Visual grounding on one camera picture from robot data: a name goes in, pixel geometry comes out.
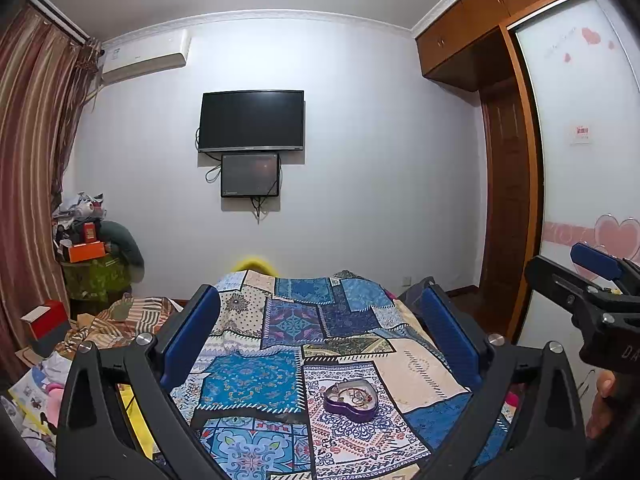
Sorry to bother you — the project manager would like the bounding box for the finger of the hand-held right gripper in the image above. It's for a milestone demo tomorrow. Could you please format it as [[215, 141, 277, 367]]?
[[524, 255, 619, 317], [570, 242, 640, 294]]

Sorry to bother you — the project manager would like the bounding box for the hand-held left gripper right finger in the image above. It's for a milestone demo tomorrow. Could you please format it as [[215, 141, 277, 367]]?
[[415, 283, 586, 480]]

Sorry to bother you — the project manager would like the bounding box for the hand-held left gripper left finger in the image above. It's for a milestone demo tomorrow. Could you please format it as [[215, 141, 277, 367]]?
[[55, 284, 226, 480]]

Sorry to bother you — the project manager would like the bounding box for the pile of beaded jewelry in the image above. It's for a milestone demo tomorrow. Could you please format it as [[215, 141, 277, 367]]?
[[334, 385, 375, 409]]

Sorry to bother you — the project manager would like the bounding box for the purple heart-shaped tin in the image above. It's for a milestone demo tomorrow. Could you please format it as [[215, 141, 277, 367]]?
[[323, 379, 379, 422]]

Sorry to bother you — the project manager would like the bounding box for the person's right hand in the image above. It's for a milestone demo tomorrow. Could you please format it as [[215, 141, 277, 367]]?
[[585, 370, 619, 441]]

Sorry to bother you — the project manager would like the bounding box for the striped patterned bedsheet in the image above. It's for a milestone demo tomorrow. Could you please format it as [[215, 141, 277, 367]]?
[[54, 294, 189, 357]]

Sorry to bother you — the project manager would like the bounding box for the dark grey bag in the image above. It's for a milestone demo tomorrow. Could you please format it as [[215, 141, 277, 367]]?
[[396, 275, 437, 307]]

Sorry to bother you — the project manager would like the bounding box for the white sliding door with hearts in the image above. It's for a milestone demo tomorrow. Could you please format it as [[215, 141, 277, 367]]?
[[514, 0, 640, 361]]

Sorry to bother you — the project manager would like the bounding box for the yellow plastic object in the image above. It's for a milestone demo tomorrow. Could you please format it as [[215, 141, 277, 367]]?
[[234, 255, 276, 277]]

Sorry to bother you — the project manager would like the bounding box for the yellow cloth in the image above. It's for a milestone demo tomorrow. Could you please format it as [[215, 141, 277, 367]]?
[[116, 384, 152, 463]]

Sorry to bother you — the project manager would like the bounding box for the wooden room door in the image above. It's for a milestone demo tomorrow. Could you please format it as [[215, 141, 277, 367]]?
[[476, 76, 532, 295]]

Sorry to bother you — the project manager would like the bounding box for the dark green jacket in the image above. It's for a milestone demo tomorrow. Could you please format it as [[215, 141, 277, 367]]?
[[99, 219, 146, 284]]

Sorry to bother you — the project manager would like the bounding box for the green patterned cloth cover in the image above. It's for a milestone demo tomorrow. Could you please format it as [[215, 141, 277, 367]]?
[[61, 256, 134, 304]]

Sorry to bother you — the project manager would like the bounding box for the patchwork blanket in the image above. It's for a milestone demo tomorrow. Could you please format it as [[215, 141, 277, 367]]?
[[167, 269, 517, 480]]

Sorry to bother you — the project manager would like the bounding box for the paper note with red print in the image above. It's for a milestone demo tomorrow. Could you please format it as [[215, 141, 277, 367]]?
[[569, 120, 595, 146]]

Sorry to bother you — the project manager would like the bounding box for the orange box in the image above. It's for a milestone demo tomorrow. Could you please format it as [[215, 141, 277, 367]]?
[[67, 241, 107, 264]]

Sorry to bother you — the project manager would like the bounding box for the red and white box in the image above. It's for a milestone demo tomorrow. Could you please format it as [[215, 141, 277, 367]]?
[[20, 299, 71, 344]]

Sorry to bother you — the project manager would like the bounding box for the heap of bags and papers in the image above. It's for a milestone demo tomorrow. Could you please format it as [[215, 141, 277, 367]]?
[[52, 191, 106, 247]]

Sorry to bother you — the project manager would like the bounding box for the pile of printed papers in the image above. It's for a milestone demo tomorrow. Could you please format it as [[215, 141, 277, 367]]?
[[6, 352, 67, 463]]

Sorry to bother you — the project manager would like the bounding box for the striped curtain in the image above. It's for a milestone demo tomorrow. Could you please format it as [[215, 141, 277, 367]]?
[[0, 6, 104, 378]]

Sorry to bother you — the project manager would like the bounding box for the wooden wardrobe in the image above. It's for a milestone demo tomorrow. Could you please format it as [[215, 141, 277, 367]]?
[[413, 0, 597, 346]]

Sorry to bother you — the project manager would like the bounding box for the white air conditioner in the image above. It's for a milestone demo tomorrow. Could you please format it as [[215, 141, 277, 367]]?
[[101, 28, 193, 86]]

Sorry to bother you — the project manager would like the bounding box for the small black wall monitor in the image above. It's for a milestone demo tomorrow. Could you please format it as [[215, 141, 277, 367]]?
[[220, 152, 280, 199]]

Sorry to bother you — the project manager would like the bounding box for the black wall television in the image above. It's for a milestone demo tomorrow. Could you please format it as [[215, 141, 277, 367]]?
[[198, 89, 306, 153]]

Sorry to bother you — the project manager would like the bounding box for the curtain rail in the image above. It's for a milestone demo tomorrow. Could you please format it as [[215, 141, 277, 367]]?
[[27, 0, 104, 54]]

